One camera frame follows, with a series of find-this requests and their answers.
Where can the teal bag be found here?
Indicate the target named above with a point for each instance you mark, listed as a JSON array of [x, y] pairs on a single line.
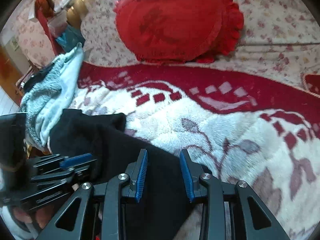
[[70, 38]]

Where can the floral pink pillow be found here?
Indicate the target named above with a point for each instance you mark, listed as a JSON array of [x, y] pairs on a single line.
[[30, 35]]

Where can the person's left hand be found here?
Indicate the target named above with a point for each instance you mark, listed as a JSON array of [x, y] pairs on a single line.
[[27, 216]]

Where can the red heart-shaped frilled pillow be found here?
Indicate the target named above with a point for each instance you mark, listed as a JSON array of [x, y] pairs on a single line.
[[172, 17]]

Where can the black pants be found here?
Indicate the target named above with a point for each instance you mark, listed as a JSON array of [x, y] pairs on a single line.
[[112, 150]]

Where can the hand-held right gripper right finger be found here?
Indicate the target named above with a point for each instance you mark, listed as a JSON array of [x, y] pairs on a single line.
[[186, 177]]

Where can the grey fleece-lined jacket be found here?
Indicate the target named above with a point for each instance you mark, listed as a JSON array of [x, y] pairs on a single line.
[[55, 92]]

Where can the red and white plush blanket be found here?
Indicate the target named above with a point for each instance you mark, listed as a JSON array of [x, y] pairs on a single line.
[[225, 135]]

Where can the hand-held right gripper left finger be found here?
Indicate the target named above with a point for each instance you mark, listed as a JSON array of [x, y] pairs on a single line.
[[141, 177]]

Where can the brown wooden furniture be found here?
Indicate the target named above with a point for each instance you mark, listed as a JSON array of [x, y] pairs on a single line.
[[10, 75]]

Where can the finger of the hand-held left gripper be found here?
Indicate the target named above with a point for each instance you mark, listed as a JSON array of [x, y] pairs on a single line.
[[57, 190], [75, 160]]

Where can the small black cloth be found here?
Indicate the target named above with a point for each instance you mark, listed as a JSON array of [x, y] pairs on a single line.
[[40, 76]]

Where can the red hanging cloth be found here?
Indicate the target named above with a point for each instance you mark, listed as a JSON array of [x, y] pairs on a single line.
[[46, 25]]

